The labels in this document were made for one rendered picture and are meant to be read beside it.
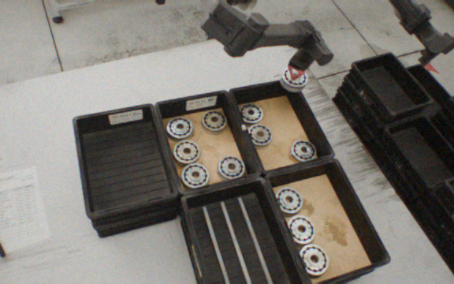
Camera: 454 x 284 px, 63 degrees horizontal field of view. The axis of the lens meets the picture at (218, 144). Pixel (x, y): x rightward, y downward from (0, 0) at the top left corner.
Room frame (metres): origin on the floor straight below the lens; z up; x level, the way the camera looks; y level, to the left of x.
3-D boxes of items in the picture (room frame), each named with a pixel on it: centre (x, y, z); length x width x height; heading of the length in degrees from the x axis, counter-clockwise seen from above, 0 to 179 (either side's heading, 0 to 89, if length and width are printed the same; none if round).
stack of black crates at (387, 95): (1.58, -0.88, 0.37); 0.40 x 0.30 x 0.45; 33
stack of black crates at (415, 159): (1.25, -1.11, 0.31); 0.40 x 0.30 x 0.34; 33
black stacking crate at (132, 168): (0.61, 0.32, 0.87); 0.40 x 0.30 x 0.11; 28
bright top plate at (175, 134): (0.81, 0.16, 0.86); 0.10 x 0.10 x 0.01
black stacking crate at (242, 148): (0.75, 0.05, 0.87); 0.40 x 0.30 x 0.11; 28
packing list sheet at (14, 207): (0.41, 0.71, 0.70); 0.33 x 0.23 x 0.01; 33
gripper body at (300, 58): (1.02, -0.23, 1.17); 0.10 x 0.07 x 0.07; 155
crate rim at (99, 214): (0.61, 0.32, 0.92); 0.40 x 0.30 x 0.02; 28
